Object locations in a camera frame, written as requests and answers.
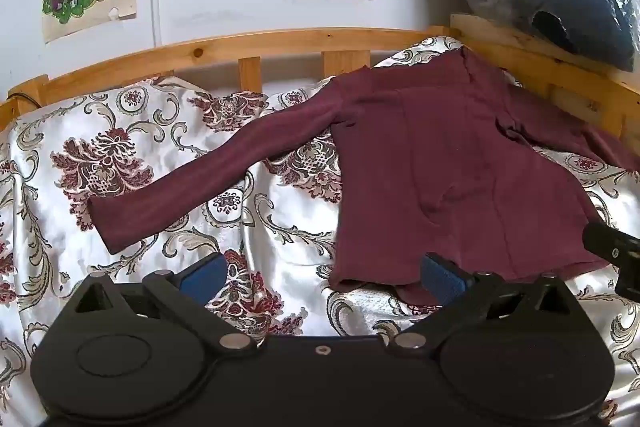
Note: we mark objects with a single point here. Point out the white floral satin blanket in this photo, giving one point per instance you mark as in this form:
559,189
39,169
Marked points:
150,147

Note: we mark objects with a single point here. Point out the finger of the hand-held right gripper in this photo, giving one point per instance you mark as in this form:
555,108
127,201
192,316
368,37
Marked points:
607,243
630,286

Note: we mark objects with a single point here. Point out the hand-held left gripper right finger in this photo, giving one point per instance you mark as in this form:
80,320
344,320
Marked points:
441,281

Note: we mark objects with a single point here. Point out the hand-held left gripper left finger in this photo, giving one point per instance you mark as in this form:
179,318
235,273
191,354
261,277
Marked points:
205,278

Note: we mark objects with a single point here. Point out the maroon long-sleeve shirt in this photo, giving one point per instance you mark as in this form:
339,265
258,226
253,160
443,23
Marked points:
425,147

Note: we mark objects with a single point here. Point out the wooden bed frame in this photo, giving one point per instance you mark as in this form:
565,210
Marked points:
280,43

